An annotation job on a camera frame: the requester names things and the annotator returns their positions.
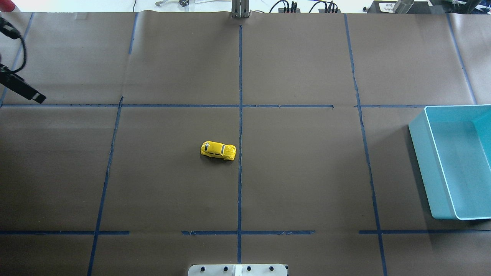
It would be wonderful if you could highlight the yellow beetle toy car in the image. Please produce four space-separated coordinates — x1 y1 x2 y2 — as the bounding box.
200 140 236 161

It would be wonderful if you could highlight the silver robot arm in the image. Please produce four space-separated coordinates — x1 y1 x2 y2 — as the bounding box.
0 17 47 104

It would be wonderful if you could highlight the small metal cup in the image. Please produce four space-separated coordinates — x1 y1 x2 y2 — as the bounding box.
392 0 415 14

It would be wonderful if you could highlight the teal plastic storage bin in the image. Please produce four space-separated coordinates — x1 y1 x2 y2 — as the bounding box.
409 104 491 220

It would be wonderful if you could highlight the red cylinder bottle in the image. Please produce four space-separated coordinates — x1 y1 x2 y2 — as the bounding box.
0 0 16 12

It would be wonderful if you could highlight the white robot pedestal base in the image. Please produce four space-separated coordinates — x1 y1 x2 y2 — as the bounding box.
187 263 289 276

